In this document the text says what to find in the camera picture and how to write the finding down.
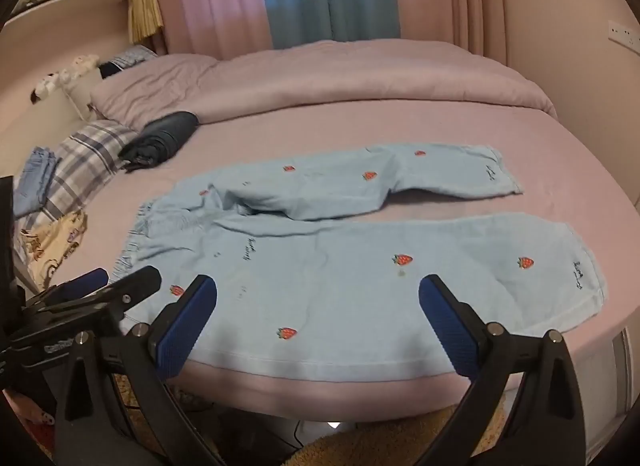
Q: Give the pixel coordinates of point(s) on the white pillow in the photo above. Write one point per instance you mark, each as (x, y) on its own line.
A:
(82, 93)

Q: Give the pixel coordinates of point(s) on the folded blue jeans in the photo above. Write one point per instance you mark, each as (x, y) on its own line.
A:
(32, 180)

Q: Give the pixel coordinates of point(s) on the dark folded garment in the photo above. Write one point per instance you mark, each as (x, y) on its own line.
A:
(160, 138)

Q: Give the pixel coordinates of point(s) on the beige cartoon print cloth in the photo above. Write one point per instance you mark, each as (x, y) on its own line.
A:
(55, 241)

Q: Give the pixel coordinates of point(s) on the yellow tassel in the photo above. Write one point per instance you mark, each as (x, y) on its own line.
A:
(145, 13)

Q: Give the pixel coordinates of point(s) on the white plush toy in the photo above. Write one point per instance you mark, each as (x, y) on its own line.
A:
(80, 65)

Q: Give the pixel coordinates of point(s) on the pink spotted cloth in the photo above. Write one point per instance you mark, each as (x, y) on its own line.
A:
(27, 408)

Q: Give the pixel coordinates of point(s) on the pink duvet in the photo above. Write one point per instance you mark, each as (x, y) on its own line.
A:
(350, 75)

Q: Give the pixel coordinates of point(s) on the light blue strawberry pants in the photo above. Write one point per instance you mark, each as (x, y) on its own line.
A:
(325, 286)

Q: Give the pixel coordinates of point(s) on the spotted plush dog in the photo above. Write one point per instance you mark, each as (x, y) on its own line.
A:
(47, 85)

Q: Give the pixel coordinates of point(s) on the pink bed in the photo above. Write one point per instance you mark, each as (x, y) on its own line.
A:
(550, 170)

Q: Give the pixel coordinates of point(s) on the dark striped cloth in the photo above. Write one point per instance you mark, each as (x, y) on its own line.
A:
(127, 58)

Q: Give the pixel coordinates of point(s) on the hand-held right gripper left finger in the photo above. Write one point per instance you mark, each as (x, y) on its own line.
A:
(187, 331)

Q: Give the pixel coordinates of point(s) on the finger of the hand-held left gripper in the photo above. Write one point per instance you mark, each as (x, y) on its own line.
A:
(85, 283)
(135, 286)

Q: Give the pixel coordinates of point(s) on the brown fuzzy rug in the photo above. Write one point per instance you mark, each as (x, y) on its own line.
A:
(380, 446)

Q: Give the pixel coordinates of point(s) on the plaid pillow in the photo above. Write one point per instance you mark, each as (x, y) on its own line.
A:
(85, 165)

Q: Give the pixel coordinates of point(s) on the white wall socket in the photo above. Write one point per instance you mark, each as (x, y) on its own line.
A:
(625, 35)

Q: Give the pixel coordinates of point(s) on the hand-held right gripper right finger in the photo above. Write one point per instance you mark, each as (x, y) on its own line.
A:
(447, 331)

